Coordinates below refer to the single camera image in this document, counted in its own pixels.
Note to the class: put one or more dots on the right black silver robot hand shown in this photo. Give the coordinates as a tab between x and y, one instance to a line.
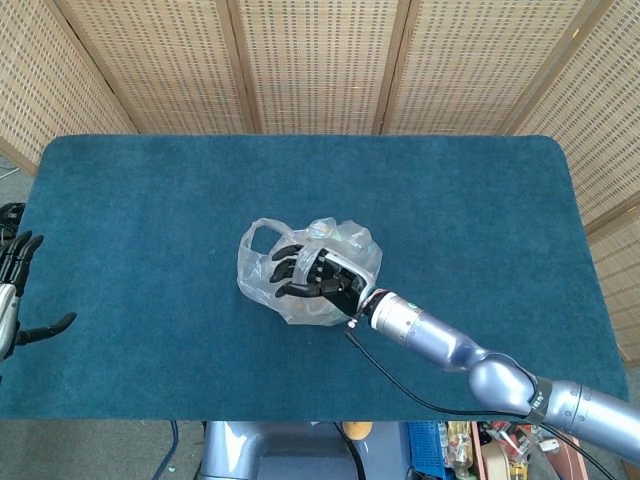
340	285

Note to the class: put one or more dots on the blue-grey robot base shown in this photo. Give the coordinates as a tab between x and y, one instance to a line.
280	455

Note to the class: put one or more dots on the clear plastic bag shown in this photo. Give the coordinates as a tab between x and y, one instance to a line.
255	280

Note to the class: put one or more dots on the yellow orange fruit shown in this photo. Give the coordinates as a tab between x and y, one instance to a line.
357	430

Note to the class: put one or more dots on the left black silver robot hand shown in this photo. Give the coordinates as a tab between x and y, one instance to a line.
7	305

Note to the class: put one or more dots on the black device on floor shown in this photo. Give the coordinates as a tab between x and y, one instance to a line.
12	215

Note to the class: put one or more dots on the woven bamboo folding screen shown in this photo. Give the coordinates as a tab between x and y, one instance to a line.
320	65

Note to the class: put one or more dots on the pink box with clutter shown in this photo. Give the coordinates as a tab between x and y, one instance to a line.
505	450

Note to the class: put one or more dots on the blue plastic crate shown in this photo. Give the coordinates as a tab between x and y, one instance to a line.
425	447

